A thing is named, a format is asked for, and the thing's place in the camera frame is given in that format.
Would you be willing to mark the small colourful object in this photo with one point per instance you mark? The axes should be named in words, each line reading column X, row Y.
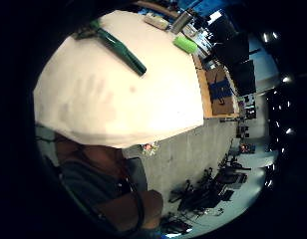
column 149, row 148

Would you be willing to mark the grey chair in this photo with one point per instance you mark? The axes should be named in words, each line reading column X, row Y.
column 137, row 174

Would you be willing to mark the wooden side table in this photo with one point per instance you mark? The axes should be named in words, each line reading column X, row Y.
column 202, row 89

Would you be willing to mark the cardboard box with blue tape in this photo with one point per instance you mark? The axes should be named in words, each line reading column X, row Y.
column 221, row 90

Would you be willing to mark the dark green long stem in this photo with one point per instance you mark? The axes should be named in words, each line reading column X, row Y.
column 122, row 49

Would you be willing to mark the light green cylinder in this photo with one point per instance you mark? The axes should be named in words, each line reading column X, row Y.
column 185, row 44

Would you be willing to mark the the person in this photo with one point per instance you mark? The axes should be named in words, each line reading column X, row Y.
column 90, row 172

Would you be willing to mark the pile of black equipment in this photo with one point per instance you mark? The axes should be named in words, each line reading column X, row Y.
column 206, row 191

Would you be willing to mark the beige oblong device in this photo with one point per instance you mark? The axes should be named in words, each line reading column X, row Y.
column 156, row 22

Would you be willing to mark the black monitor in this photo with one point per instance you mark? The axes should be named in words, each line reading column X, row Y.
column 245, row 78
column 231, row 46

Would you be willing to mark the silver metal cylinder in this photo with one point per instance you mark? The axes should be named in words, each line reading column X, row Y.
column 180, row 22

